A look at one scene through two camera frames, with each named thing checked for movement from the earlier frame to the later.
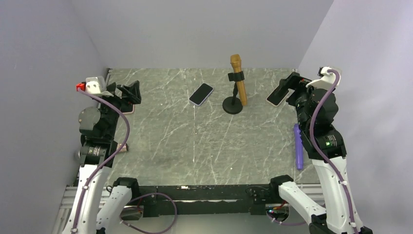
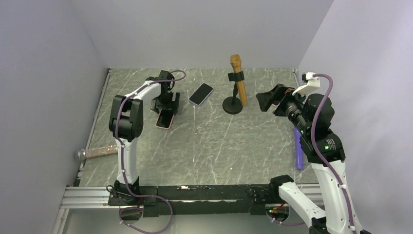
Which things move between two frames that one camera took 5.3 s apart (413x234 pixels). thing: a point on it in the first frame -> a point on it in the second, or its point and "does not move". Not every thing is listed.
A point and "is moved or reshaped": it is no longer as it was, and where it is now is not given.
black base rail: x=177 y=201 does not move
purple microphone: x=299 y=146 does not move
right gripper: x=295 y=82 -> x=266 y=98
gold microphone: x=235 y=60 does not move
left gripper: x=132 y=92 -> x=172 y=106
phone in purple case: x=201 y=94 does not move
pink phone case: x=127 y=109 is moved or reshaped
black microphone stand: x=234 y=105 does not move
